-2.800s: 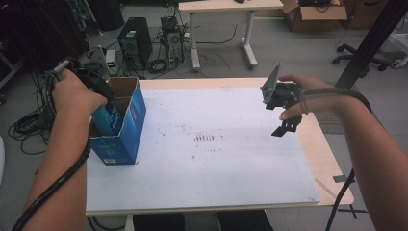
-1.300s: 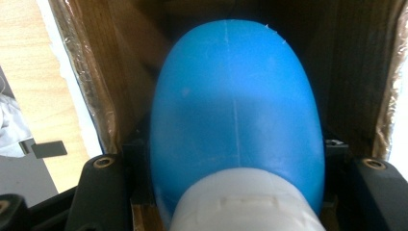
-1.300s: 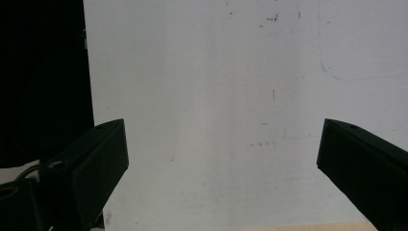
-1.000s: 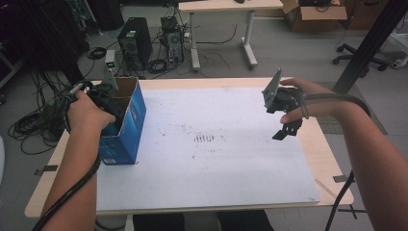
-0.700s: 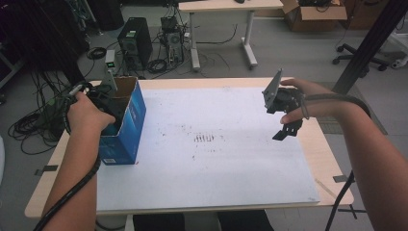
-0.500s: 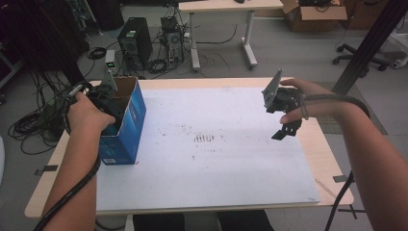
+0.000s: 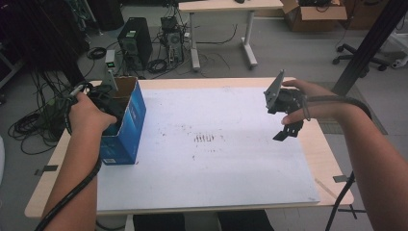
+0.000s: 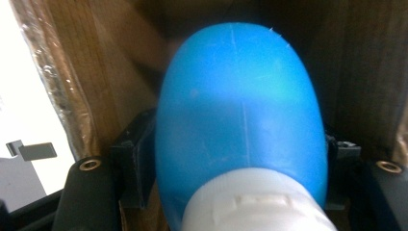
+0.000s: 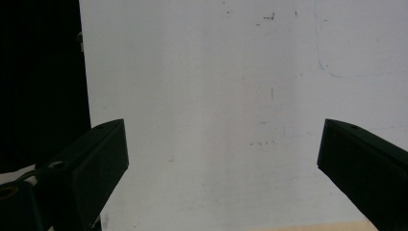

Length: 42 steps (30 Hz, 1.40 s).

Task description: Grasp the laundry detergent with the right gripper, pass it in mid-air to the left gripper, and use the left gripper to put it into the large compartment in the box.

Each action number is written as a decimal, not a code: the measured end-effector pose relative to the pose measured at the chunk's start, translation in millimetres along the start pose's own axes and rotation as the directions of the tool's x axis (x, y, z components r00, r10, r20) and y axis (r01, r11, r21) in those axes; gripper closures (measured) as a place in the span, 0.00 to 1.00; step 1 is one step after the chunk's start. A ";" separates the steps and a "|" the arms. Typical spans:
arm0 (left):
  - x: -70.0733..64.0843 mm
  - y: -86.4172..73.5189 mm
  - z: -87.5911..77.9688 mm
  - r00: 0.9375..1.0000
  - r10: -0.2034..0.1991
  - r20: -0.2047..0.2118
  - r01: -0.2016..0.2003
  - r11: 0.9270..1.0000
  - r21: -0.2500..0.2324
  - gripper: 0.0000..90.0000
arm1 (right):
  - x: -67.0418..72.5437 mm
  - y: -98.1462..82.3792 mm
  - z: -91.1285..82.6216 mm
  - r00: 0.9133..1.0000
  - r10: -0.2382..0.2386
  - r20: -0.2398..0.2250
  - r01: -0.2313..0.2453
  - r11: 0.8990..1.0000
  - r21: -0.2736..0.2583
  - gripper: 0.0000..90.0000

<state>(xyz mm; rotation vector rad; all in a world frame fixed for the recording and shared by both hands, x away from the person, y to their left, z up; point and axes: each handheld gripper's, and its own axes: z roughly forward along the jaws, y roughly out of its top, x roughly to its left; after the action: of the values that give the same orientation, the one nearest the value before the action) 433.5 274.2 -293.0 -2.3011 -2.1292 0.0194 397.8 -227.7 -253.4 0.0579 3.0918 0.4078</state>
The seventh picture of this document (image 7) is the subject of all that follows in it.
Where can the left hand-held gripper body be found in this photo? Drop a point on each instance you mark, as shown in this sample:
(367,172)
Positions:
(106,99)

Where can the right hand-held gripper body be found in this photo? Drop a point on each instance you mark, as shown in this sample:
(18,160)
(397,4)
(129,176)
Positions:
(282,99)

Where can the blue cardboard box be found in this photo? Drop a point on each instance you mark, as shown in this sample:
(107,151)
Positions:
(131,128)

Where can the person's left hand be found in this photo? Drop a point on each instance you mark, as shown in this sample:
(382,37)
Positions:
(86,117)

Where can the person's right hand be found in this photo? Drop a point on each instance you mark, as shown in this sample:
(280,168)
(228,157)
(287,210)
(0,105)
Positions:
(320,104)

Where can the light wooden table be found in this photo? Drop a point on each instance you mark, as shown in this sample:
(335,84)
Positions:
(316,141)

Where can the small silver device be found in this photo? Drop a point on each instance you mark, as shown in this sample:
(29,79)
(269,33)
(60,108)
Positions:
(110,59)

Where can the black computer tower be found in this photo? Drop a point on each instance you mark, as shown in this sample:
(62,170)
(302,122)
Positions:
(134,41)

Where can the grey tape strip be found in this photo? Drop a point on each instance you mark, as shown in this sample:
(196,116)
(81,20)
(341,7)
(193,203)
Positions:
(48,169)
(340,178)

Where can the white table mat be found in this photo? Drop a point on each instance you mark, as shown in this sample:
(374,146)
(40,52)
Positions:
(208,173)

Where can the brown cardboard box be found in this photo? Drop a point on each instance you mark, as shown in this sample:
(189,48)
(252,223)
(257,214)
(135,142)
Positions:
(316,17)

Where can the open computer case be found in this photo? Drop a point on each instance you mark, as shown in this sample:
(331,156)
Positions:
(173,37)

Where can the dark curtain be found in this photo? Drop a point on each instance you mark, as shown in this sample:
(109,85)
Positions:
(38,32)

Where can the black office chair base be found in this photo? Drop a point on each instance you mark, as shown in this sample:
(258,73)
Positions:
(369,59)

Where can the white desk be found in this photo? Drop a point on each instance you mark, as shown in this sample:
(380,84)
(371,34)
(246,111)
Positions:
(224,5)

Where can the black metal post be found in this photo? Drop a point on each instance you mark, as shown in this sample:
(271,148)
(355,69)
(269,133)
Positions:
(369,48)

